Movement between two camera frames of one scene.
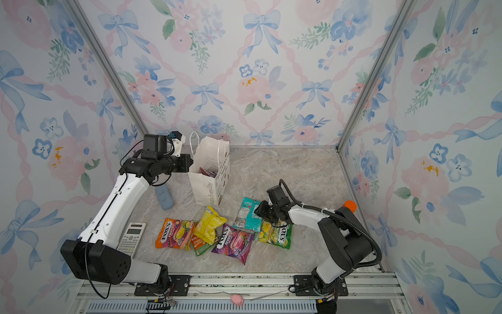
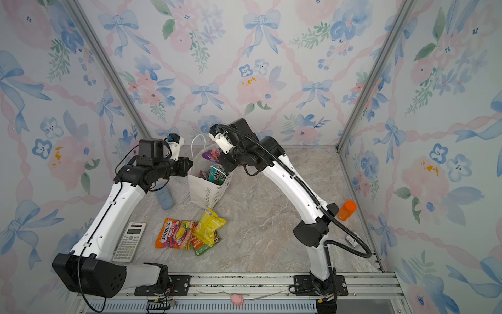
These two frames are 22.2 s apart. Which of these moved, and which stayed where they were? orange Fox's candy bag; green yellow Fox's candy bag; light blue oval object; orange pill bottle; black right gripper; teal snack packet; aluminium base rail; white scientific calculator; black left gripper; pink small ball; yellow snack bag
Moved: green yellow Fox's candy bag; teal snack packet; black right gripper
Stayed: white scientific calculator; light blue oval object; orange Fox's candy bag; pink small ball; orange pill bottle; yellow snack bag; aluminium base rail; black left gripper
